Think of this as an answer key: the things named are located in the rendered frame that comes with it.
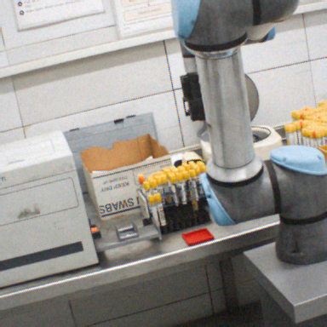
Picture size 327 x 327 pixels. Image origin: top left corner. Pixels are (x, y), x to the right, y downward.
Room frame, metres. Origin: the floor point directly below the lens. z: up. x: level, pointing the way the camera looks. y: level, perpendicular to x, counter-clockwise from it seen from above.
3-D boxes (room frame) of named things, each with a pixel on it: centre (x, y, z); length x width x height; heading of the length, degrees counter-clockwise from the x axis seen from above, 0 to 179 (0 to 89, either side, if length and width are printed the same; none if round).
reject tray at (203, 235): (1.58, -0.05, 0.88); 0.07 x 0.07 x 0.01; 11
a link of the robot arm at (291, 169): (1.30, -0.27, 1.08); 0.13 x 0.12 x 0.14; 91
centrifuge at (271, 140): (1.99, -0.25, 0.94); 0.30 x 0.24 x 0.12; 2
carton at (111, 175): (1.98, 0.11, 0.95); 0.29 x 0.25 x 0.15; 11
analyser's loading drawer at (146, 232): (1.58, 0.14, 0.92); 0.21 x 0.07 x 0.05; 101
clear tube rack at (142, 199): (1.81, -0.02, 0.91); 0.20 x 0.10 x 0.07; 101
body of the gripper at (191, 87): (1.66, -0.13, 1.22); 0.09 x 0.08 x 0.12; 99
